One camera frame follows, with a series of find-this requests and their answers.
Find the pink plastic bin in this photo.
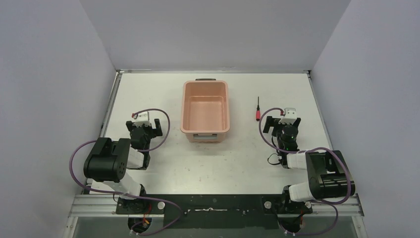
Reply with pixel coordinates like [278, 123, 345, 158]
[180, 78, 230, 143]

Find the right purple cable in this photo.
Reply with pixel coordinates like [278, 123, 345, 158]
[258, 108, 352, 237]

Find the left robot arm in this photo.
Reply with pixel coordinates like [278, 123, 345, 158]
[83, 119, 163, 214]

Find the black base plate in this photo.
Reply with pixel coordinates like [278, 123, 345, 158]
[115, 194, 313, 231]

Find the red handled screwdriver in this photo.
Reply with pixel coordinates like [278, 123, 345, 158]
[256, 97, 261, 121]

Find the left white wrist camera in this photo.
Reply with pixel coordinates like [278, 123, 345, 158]
[132, 111, 151, 127]

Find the aluminium front rail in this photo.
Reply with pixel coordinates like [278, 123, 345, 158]
[69, 194, 364, 218]

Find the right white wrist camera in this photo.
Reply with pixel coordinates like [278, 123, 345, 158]
[279, 108, 297, 125]

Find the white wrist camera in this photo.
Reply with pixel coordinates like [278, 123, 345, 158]
[132, 111, 151, 127]
[279, 108, 297, 125]

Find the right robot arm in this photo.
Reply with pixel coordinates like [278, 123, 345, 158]
[262, 116, 356, 213]

